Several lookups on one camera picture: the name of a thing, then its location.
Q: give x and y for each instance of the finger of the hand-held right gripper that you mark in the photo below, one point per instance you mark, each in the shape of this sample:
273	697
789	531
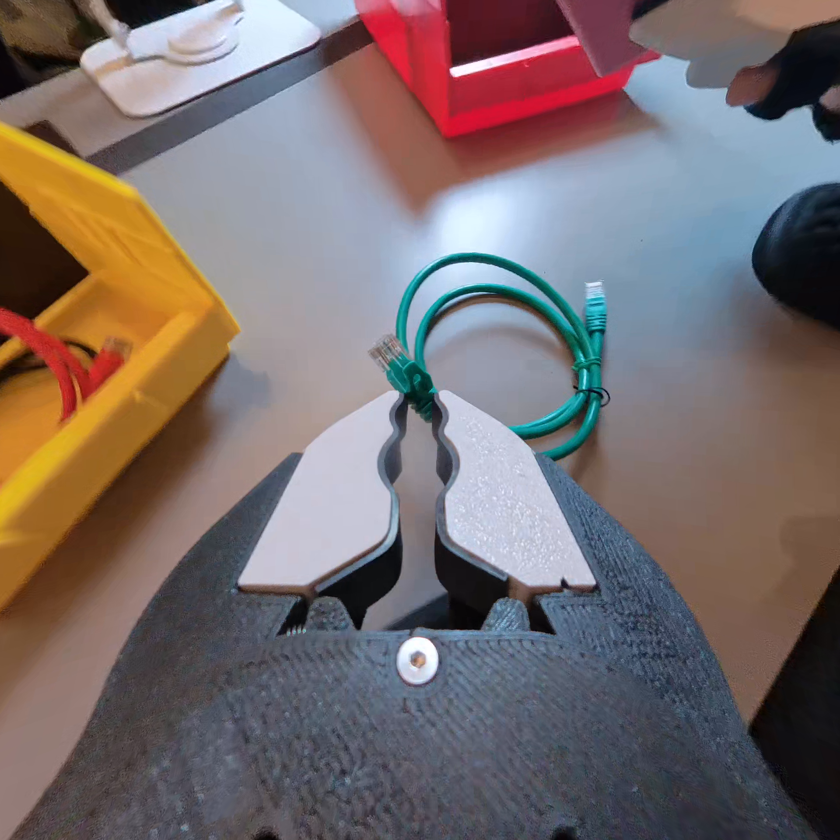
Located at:
709	39

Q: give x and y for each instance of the yellow plastic bin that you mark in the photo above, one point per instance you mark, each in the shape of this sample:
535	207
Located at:
131	426

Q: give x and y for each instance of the instruction sheet stand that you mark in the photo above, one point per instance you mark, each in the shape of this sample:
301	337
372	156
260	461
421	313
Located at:
197	65

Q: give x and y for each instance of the black chair armrest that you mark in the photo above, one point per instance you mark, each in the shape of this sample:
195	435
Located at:
800	256

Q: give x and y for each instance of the person's right hand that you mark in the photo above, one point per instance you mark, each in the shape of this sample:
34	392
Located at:
807	79

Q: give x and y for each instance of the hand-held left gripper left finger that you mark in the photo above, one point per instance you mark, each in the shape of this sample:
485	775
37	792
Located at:
328	512

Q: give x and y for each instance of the red plastic bin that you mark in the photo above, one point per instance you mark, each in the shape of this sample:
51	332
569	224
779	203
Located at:
525	92

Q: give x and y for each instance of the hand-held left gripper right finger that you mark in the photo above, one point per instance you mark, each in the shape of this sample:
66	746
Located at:
512	512

